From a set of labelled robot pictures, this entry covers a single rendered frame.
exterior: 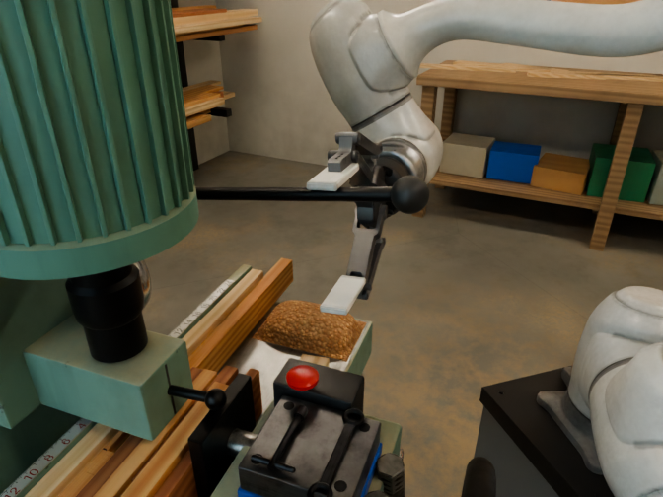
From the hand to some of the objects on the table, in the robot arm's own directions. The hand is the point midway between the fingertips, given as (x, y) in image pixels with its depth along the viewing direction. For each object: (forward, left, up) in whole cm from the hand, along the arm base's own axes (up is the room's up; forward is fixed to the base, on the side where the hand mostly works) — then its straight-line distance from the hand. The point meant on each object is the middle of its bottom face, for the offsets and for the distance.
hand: (331, 248), depth 52 cm
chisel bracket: (+22, +2, -16) cm, 27 cm away
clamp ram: (+9, +10, -20) cm, 24 cm away
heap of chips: (0, -14, -20) cm, 24 cm away
